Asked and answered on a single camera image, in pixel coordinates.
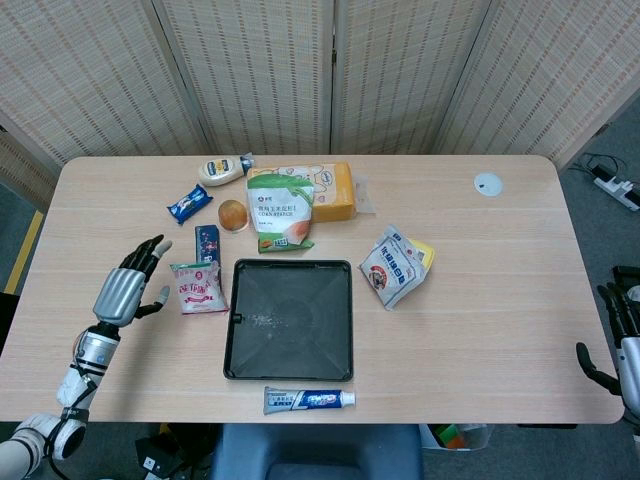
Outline dark blue floral box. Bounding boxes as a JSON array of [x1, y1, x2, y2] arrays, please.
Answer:
[[194, 224, 222, 266]]

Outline cream mayonnaise squeeze bottle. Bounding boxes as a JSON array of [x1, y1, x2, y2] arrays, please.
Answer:
[[196, 154, 256, 188]]

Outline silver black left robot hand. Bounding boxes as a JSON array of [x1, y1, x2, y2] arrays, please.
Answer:
[[92, 234, 174, 327]]

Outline pink white powder bag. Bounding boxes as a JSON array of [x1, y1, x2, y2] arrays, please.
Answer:
[[168, 260, 230, 316]]

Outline black square plastic tray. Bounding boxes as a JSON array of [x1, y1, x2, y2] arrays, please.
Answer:
[[222, 257, 355, 382]]

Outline clear bag with colourful items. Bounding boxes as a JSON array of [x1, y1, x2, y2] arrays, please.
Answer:
[[419, 423, 489, 451]]

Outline blue white toothpaste tube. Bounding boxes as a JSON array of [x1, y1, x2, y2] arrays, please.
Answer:
[[262, 385, 357, 416]]

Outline green white corn starch bag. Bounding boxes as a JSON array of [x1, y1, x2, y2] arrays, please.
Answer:
[[246, 171, 316, 254]]

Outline orange jelly cup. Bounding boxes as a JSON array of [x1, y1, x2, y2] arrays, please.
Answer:
[[217, 198, 250, 232]]

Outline beige woven folding screen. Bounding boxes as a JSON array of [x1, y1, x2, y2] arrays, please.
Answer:
[[0, 0, 640, 211]]

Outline white power strip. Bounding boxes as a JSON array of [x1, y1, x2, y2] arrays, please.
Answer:
[[592, 164, 640, 211]]

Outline white blue sugar bag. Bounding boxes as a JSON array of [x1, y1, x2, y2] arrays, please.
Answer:
[[358, 224, 431, 312]]

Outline orange yellow bagged block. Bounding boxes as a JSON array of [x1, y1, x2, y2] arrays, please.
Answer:
[[249, 160, 376, 224]]

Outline white round table grommet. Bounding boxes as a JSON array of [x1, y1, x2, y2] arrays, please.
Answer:
[[473, 171, 505, 198]]

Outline black equipment under table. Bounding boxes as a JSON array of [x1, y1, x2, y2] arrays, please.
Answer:
[[134, 424, 221, 480]]

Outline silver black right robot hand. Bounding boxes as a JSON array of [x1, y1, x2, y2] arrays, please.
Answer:
[[575, 266, 640, 396]]

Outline blue cookie packet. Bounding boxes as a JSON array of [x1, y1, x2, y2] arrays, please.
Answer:
[[166, 183, 215, 224]]

